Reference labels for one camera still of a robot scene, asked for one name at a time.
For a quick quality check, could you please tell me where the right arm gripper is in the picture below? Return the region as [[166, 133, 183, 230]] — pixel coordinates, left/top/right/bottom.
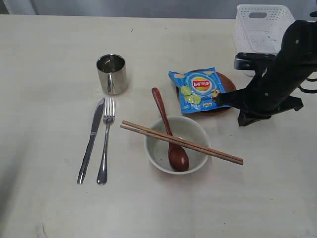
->
[[215, 20, 317, 126]]

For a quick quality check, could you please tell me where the silver metal fork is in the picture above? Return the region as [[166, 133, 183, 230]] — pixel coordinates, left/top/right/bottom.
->
[[96, 98, 116, 185]]

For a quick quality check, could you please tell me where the silver table knife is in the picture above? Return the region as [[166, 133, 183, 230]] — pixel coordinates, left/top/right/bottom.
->
[[77, 98, 105, 184]]

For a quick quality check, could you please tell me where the reddish brown wooden spoon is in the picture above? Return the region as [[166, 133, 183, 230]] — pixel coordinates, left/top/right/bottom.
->
[[152, 87, 190, 172]]

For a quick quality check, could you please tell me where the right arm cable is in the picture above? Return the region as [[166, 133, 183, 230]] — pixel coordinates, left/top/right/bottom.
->
[[298, 76, 317, 94]]

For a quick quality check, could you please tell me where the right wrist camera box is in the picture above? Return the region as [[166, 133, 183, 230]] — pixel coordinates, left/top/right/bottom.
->
[[234, 53, 275, 71]]

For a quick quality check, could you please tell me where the wooden chopstick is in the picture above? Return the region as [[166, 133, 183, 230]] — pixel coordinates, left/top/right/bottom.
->
[[120, 125, 244, 165], [122, 120, 243, 161]]

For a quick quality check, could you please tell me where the white bowl dark rim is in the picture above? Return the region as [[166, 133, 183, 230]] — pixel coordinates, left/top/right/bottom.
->
[[144, 116, 211, 175]]

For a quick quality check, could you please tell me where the shiny metal container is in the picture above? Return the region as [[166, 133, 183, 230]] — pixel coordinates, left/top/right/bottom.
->
[[96, 54, 128, 95]]

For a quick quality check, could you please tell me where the blue chips bag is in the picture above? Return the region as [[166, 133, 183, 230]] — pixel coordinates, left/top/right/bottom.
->
[[168, 66, 232, 115]]

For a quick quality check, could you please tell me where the white perforated plastic basket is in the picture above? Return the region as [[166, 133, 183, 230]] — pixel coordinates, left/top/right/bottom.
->
[[232, 4, 297, 77]]

